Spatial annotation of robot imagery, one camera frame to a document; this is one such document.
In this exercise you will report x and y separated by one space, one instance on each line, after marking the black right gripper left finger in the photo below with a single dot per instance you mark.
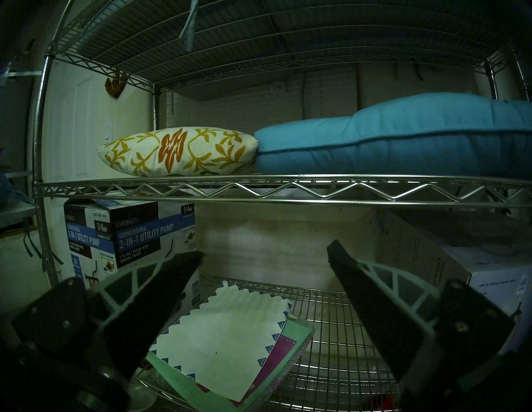
137 315

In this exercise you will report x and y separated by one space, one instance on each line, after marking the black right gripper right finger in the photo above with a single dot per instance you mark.
386 324

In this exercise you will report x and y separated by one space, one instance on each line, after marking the floral print throw pillow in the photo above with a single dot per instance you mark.
183 151

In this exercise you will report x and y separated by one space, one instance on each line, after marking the light blue patio cushion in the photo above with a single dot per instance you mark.
189 29

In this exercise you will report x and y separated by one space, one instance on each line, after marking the utility pump cardboard box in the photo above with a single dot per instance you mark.
124 236

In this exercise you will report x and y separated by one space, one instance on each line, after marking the red plastic item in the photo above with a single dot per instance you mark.
378 403

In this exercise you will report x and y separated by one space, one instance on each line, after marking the white zigzag edged envelope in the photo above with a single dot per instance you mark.
224 332

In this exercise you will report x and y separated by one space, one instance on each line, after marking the zigzag-edged paper sheets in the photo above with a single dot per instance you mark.
295 336

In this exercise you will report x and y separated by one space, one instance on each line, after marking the lamp picture cardboard box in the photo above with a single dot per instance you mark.
478 266

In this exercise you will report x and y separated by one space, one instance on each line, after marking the magenta paper sheet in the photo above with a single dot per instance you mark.
274 357

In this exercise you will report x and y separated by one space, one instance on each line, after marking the white rolling side table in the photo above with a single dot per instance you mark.
12 214

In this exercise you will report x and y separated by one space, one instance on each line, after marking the white panel door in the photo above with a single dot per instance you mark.
79 124

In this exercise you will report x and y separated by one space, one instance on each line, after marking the white wall light switch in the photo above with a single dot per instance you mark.
108 132

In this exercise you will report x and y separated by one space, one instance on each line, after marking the brown anchor wall ornament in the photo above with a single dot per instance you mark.
115 85

